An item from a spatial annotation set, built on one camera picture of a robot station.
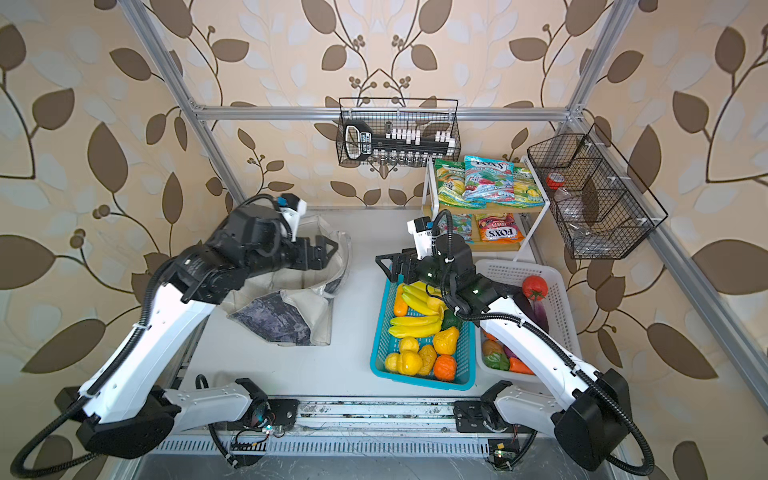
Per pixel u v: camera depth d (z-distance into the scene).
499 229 0.90
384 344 0.85
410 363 0.74
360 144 0.85
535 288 0.88
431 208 0.77
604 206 0.73
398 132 0.82
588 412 0.38
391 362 0.77
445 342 0.81
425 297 0.91
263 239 0.47
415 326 0.86
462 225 0.91
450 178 0.77
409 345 0.81
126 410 0.37
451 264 0.53
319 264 0.56
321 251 0.56
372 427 0.74
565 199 0.70
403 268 0.64
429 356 0.80
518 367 0.75
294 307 0.74
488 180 0.75
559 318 0.83
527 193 0.75
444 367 0.76
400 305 0.89
